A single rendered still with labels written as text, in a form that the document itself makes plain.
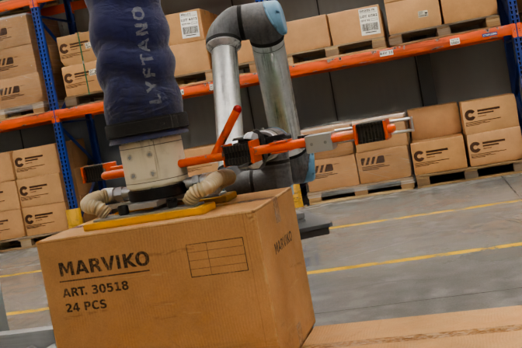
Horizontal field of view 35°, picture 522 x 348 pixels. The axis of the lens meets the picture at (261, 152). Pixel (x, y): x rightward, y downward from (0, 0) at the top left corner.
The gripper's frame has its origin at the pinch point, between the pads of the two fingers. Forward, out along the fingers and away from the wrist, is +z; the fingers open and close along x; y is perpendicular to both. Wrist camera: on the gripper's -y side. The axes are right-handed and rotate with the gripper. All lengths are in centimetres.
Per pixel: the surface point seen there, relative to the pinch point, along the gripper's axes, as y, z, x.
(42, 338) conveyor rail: 90, -29, -51
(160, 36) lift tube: 17.8, 3.2, 34.0
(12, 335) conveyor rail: 101, -29, -49
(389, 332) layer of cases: -27, -6, -53
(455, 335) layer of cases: -45, 3, -54
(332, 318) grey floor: 36, -221, -108
